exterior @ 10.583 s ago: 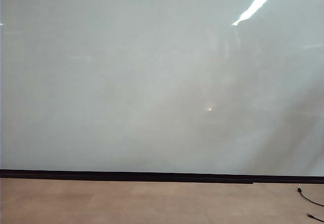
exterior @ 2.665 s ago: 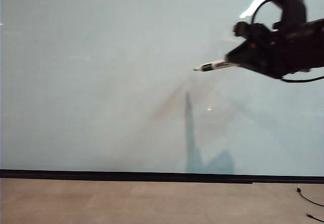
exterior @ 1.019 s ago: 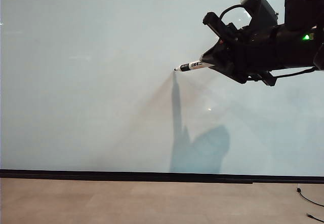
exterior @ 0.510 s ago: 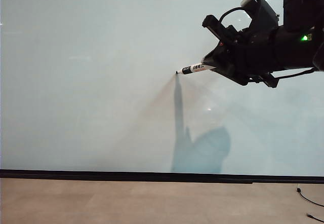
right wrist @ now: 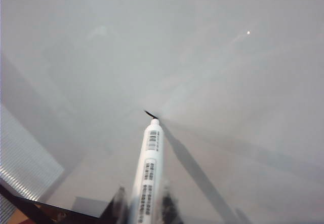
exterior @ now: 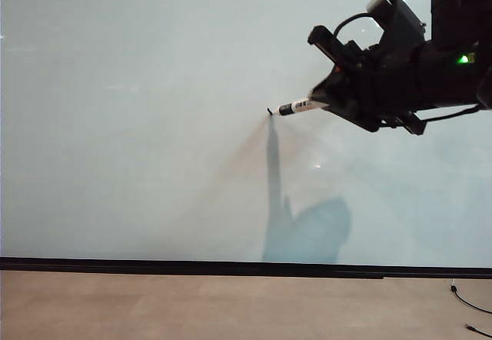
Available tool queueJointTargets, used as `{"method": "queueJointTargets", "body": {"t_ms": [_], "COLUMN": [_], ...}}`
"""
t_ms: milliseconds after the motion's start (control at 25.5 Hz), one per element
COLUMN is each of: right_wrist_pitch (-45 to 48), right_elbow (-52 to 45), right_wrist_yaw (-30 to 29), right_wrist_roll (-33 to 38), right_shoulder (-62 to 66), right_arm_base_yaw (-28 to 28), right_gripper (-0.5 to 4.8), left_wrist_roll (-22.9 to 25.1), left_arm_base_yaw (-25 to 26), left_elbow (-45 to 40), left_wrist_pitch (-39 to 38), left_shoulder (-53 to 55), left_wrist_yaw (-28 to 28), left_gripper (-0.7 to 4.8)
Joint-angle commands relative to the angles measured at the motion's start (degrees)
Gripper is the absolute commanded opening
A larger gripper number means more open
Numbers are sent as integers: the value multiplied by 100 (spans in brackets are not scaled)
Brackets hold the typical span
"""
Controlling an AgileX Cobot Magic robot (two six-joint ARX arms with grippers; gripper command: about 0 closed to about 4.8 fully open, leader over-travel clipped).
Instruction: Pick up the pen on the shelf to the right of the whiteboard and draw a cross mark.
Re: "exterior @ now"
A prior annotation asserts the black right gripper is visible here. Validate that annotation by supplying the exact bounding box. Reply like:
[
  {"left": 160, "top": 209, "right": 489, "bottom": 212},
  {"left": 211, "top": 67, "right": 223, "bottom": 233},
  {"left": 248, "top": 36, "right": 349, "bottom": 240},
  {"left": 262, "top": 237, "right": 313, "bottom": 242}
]
[{"left": 307, "top": 25, "right": 428, "bottom": 137}]

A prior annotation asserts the white marker pen black cap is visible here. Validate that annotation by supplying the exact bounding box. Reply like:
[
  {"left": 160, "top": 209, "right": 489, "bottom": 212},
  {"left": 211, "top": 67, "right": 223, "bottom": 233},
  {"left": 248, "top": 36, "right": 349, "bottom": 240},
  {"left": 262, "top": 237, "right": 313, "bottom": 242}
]
[{"left": 274, "top": 97, "right": 331, "bottom": 118}]

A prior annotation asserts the black framed whiteboard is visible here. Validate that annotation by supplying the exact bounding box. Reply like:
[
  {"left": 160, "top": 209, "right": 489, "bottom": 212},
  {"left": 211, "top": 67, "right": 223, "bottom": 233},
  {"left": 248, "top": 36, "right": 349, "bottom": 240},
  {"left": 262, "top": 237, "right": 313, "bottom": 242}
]
[{"left": 0, "top": 0, "right": 492, "bottom": 280}]

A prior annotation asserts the black camera cable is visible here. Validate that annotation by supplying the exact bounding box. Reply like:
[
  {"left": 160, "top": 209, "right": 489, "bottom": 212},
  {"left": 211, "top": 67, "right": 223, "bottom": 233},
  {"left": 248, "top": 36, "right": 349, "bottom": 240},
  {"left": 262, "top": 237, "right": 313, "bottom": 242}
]
[{"left": 333, "top": 12, "right": 380, "bottom": 40}]

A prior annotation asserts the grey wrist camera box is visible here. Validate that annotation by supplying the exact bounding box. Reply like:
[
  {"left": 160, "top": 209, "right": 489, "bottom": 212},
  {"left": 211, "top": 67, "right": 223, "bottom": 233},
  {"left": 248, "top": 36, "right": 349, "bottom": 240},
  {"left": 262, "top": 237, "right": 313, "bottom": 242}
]
[{"left": 365, "top": 0, "right": 427, "bottom": 47}]

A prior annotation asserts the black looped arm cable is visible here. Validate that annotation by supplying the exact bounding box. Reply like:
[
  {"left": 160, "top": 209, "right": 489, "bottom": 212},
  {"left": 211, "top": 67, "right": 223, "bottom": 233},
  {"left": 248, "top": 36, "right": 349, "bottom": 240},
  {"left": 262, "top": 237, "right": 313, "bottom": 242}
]
[{"left": 414, "top": 102, "right": 482, "bottom": 122}]

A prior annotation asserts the black cable with ferrite bead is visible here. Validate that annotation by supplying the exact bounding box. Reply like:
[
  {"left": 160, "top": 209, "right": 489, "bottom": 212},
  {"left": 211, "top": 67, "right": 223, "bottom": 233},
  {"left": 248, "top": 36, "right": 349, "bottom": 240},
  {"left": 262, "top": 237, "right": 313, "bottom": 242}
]
[{"left": 450, "top": 285, "right": 492, "bottom": 314}]

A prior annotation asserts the black cable with plug end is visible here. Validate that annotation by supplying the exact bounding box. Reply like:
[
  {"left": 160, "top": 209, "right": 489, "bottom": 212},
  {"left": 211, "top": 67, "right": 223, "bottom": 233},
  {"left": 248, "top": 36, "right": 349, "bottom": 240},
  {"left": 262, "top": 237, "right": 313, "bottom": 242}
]
[{"left": 464, "top": 323, "right": 492, "bottom": 338}]

